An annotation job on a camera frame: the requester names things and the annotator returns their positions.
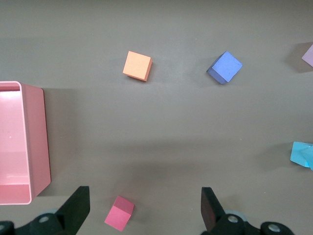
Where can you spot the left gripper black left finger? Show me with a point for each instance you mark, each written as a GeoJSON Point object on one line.
{"type": "Point", "coordinates": [75, 210]}

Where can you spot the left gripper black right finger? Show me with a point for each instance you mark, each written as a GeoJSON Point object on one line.
{"type": "Point", "coordinates": [210, 213]}

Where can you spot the light blue foam cube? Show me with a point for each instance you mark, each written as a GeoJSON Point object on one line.
{"type": "Point", "coordinates": [310, 159]}
{"type": "Point", "coordinates": [298, 154]}

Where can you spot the red foam cube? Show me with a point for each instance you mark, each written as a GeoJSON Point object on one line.
{"type": "Point", "coordinates": [118, 215]}

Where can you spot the pink plastic bin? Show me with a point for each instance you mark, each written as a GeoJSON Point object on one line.
{"type": "Point", "coordinates": [14, 137]}

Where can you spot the brown table cover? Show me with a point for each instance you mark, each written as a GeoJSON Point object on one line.
{"type": "Point", "coordinates": [156, 122]}

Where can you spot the purple foam cube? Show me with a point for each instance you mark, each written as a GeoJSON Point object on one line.
{"type": "Point", "coordinates": [226, 66]}

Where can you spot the orange foam cube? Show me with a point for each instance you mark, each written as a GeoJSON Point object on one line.
{"type": "Point", "coordinates": [136, 64]}

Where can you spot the pink foam cube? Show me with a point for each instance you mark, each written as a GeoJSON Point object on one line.
{"type": "Point", "coordinates": [308, 56]}

